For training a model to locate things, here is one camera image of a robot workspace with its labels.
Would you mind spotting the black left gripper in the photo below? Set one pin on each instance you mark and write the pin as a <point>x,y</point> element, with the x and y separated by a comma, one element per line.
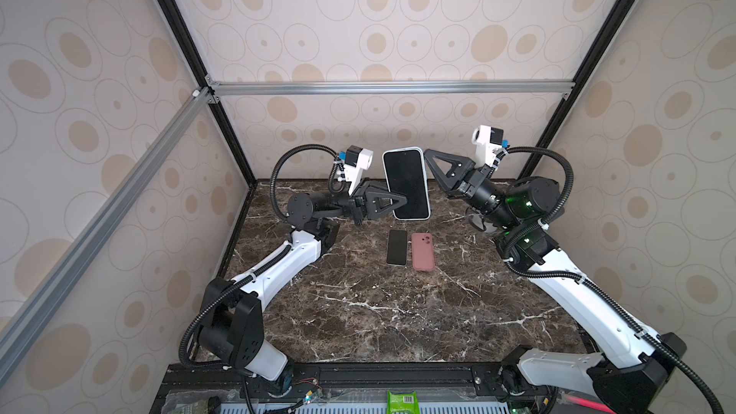
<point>359,207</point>

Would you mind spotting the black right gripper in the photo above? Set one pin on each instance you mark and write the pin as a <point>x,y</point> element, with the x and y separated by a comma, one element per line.
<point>466,178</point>

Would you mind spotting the black smartphone without case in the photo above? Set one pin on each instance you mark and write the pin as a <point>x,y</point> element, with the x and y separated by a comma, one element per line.
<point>397,248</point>

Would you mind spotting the phone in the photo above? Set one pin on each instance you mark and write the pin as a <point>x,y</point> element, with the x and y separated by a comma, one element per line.
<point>422,252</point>

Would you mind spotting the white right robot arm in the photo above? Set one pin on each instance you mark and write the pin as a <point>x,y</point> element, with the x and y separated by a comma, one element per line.
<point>633,361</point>

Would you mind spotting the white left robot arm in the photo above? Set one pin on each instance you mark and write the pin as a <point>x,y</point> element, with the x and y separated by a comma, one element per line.
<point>229,330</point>

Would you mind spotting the pink pen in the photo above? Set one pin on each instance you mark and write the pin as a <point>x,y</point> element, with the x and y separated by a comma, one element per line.
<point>589,404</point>

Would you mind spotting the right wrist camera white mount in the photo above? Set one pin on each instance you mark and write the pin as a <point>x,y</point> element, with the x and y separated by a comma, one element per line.
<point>490,145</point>

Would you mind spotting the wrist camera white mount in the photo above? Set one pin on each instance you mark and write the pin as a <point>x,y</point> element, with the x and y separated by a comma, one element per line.
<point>490,145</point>
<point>352,163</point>

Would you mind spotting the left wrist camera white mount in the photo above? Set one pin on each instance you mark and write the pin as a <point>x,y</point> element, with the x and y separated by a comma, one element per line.
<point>352,163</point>

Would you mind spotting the back aluminium frame rail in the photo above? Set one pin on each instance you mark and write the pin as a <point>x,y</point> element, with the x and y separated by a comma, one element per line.
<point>408,87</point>

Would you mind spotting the aluminium frame rail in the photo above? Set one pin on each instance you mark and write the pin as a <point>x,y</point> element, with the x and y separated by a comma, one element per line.
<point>39,309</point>
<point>408,87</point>

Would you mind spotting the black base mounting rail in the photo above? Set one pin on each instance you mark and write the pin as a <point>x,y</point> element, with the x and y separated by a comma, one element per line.
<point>329,387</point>

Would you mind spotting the left aluminium frame rail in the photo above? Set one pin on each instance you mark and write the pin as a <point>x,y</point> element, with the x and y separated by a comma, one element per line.
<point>39,309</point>

